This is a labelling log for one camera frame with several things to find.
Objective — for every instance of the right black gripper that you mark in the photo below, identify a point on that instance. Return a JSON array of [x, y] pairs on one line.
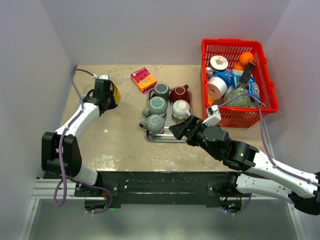
[[195, 125]]

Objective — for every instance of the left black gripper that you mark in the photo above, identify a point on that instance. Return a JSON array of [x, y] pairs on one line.
[[113, 103]]

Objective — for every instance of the yellow mug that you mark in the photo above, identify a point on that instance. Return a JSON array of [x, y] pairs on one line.
[[116, 92]]

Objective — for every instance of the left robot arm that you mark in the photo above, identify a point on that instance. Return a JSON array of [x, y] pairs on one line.
[[60, 152]]

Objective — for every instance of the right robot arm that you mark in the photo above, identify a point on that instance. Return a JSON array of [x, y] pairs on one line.
[[252, 171]]

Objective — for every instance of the white speckled mug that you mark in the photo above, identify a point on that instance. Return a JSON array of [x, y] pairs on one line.
[[181, 109]]

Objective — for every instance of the grey green mug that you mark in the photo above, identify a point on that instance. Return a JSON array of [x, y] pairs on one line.
[[154, 123]]

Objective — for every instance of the teal green mug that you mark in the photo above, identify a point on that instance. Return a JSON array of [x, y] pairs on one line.
[[155, 106]]

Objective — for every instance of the dark red mug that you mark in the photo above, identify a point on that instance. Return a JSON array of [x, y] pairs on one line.
[[180, 93]]

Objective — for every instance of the dark grey mug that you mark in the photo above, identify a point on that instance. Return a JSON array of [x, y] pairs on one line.
[[162, 90]]

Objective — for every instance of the metal tray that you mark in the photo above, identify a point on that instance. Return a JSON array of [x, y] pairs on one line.
[[166, 135]]

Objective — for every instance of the pink orange snack box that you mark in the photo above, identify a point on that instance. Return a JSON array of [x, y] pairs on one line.
[[143, 79]]

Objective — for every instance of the pink white toilet roll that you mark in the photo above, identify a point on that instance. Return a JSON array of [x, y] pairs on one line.
[[216, 87]]

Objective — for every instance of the silver can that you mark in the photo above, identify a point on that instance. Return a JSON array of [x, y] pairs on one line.
[[209, 72]]

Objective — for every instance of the green patterned ball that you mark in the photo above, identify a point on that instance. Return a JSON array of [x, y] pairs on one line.
[[243, 101]]

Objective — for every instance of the blue white packet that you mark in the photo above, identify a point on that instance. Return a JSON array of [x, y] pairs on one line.
[[228, 77]]

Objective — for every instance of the white tape roll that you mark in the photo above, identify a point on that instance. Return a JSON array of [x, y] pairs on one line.
[[219, 63]]

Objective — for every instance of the blue snack bag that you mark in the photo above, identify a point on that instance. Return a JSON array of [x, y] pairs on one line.
[[253, 88]]

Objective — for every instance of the orange fruit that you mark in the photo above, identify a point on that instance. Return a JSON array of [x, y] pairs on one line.
[[238, 66], [245, 58]]

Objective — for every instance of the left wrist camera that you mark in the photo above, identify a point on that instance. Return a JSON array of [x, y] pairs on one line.
[[103, 77]]

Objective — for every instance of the black base frame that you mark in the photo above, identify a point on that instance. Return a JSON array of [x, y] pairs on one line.
[[210, 189]]

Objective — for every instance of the brown handled tool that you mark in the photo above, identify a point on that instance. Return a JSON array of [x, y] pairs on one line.
[[245, 77]]

